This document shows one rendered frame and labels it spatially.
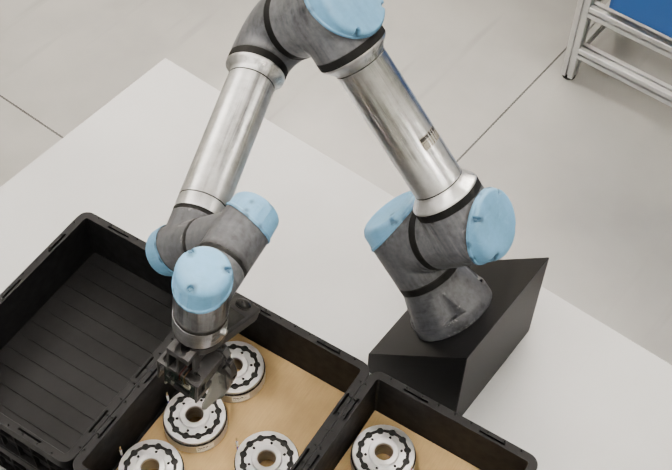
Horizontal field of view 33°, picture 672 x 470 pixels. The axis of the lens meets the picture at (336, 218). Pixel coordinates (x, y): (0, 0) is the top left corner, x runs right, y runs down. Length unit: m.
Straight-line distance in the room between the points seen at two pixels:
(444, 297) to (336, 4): 0.56
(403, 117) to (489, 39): 2.02
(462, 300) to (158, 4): 2.15
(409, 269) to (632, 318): 1.31
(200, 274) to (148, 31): 2.37
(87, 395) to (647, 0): 2.01
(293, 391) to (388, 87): 0.55
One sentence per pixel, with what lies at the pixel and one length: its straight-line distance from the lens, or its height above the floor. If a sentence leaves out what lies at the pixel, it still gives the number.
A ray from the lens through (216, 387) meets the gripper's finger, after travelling 1.72.
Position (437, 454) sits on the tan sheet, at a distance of 1.91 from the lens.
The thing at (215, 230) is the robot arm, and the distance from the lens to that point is 1.52.
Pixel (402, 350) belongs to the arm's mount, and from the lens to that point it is 2.02.
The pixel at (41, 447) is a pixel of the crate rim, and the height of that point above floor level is 0.93.
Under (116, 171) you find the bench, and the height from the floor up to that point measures 0.70.
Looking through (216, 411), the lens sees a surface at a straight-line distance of 1.91.
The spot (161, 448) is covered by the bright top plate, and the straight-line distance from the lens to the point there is 1.89.
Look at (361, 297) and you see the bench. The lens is 2.22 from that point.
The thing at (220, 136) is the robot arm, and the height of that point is 1.28.
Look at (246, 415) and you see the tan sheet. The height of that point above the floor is 0.83.
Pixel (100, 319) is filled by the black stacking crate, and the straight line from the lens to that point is 2.07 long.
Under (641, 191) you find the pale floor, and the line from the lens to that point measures 3.42.
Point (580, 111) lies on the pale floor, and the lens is 3.58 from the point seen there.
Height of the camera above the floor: 2.53
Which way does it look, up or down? 52 degrees down
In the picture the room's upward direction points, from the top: 2 degrees clockwise
